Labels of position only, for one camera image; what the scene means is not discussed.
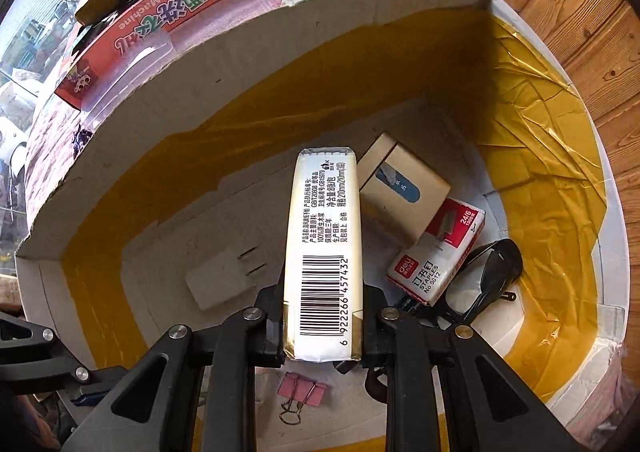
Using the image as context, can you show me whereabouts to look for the gold tin box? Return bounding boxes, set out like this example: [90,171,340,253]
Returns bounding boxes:
[357,133,451,245]

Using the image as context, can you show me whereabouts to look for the black glasses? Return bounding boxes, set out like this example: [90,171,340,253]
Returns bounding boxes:
[400,238,524,333]

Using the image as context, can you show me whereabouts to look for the pink binder clip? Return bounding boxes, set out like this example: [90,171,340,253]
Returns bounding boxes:
[276,372,327,426]

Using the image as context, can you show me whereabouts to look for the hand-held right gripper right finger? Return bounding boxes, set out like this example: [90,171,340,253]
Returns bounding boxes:
[360,283,581,452]

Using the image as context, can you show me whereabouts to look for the white charger plug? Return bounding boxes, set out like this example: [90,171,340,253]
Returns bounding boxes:
[185,244,266,311]

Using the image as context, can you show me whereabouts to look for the red white staples box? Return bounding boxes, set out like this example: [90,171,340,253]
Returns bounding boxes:
[385,197,487,307]

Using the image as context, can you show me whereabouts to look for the cream tissue packet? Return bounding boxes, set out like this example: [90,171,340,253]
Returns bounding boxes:
[282,146,365,363]

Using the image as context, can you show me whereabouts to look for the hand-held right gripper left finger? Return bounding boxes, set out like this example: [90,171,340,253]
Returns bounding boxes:
[60,282,288,452]

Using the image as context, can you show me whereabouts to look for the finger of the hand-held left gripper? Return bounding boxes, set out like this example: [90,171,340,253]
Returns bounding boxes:
[0,310,131,407]

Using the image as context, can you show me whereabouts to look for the small dark purple toy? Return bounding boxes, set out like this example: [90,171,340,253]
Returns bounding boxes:
[71,128,95,155]

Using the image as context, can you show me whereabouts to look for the white cardboard box yellow tape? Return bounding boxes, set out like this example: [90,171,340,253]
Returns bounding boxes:
[15,0,628,452]

